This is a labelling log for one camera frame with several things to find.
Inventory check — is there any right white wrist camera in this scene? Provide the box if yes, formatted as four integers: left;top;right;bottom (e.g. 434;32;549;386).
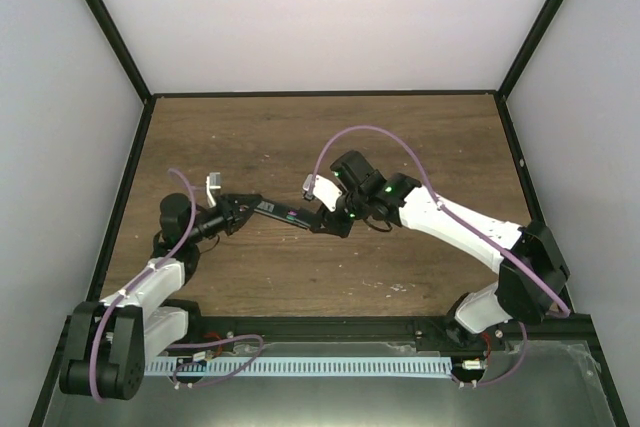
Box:
302;174;343;212

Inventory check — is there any purple cable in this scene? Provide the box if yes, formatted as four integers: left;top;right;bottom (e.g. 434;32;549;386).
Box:
304;125;571;388
92;167;265;404

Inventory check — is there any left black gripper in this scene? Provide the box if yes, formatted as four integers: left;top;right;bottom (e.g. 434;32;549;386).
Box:
187;194;263;245

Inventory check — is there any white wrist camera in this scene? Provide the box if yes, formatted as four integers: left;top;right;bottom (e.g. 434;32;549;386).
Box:
205;172;221;208
302;174;343;212

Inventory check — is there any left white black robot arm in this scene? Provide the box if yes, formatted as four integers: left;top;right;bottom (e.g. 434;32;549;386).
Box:
59;193;262;401

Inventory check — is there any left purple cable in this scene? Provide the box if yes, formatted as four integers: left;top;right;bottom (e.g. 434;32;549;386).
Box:
92;167;265;404

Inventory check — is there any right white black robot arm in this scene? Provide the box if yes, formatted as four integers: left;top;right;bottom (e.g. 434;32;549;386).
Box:
303;151;569;350

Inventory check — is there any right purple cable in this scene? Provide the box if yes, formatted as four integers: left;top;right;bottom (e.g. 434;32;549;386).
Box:
304;125;571;388

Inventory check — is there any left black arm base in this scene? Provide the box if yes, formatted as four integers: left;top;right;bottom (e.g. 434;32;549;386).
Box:
166;311;236;352

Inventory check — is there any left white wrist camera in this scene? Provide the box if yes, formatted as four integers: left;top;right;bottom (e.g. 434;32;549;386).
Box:
205;172;221;208

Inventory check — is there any black aluminium frame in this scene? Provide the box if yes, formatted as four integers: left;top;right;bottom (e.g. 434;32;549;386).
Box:
29;0;628;426

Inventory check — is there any light blue slotted cable duct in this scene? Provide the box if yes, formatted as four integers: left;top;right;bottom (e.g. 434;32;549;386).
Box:
144;357;452;379

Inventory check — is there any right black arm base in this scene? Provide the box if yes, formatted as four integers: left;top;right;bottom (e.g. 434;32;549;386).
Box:
412;316;505;353

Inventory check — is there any black remote control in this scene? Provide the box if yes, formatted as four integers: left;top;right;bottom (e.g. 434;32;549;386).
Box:
254;199;314;232

